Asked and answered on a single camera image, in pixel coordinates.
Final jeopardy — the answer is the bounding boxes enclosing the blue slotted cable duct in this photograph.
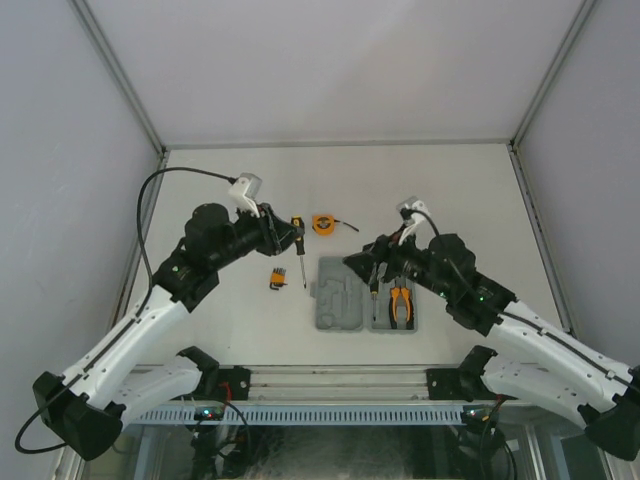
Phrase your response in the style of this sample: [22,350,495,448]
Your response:
[133,404,463,426]

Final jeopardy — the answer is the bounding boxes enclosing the orange tape measure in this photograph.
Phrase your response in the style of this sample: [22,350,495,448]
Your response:
[312,214,359,236]

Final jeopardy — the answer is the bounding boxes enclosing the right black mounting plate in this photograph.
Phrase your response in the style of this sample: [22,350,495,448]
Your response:
[426,367,479,402]

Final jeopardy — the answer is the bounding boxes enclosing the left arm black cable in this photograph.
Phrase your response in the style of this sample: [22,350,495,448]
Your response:
[14,167,239,455]

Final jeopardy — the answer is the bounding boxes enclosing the flathead screwdriver black yellow handle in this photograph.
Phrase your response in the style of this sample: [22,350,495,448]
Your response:
[291,216,307,289]

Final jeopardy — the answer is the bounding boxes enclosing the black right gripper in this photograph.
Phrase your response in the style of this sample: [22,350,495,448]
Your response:
[343,223,454,301]

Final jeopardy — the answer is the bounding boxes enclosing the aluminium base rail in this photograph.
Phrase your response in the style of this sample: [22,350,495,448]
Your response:
[124,363,501,401]

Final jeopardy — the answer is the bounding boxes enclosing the hex key set orange holder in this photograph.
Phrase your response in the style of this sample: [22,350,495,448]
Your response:
[269,267,287,291]

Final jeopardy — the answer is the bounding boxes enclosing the black mounting plate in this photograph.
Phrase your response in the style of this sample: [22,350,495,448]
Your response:
[198,366,252,402]
[426,367,479,402]

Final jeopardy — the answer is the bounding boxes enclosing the orange black handled pliers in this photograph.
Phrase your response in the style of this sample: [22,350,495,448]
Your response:
[388,283,415,330]

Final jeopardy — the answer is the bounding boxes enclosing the grey plastic tool case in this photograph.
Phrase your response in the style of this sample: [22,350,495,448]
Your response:
[311,256,418,335]

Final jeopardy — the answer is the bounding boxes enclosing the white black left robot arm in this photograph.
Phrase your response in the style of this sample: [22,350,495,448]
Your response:
[33,203,304,460]

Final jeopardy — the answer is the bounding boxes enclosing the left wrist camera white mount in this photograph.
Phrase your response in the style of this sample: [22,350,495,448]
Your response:
[228,173,262,217]

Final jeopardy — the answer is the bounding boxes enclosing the phillips screwdriver black yellow handle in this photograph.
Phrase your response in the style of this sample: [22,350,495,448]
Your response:
[369,280,379,323]

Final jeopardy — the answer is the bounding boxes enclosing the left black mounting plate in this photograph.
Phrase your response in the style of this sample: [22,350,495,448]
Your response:
[198,366,252,402]

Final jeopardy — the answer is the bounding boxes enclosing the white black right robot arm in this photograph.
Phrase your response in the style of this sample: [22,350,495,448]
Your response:
[343,234,639,461]

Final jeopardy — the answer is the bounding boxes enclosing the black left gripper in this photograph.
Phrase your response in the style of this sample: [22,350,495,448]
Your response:
[210,200,304,271]

